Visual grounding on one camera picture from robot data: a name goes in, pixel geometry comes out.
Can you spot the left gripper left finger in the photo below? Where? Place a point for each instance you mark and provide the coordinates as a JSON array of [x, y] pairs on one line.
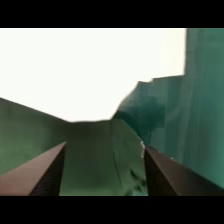
[[40, 176]]

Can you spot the white T-shirt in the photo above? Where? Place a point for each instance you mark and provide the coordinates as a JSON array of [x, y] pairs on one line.
[[83, 70]]

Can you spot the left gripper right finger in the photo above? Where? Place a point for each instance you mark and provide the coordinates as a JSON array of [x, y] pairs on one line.
[[173, 180]]

